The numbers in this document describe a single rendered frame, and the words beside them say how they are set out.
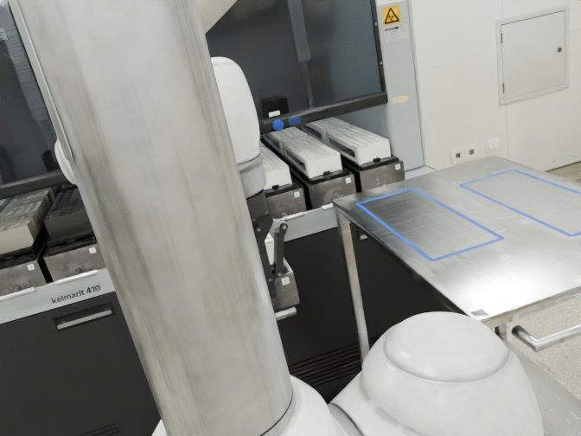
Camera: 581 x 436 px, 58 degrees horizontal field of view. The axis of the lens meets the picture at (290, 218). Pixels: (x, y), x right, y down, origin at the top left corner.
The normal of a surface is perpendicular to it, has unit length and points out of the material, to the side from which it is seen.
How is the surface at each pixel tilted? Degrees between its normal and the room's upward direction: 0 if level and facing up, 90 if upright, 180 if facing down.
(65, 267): 90
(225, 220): 88
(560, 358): 0
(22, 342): 90
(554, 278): 0
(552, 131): 90
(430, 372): 38
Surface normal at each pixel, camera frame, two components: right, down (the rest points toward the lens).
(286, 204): 0.25, 0.32
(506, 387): 0.45, -0.29
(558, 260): -0.19, -0.91
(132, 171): 0.04, 0.33
